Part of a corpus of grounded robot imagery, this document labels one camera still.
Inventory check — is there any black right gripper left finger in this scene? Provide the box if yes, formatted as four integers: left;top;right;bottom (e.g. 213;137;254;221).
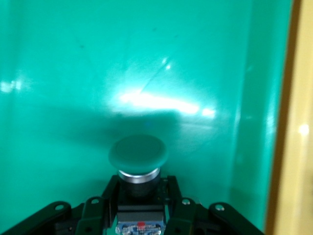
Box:
0;175;120;235

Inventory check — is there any green plastic tray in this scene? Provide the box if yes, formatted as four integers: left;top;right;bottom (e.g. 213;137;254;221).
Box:
0;0;294;235

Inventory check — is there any yellow plastic tray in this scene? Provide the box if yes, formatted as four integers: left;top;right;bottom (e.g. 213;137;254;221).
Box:
265;0;313;235

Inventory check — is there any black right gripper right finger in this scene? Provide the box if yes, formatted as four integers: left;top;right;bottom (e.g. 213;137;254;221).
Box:
166;175;266;235

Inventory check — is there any green mushroom push button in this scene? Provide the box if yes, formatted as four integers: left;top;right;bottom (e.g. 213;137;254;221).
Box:
109;135;169;235

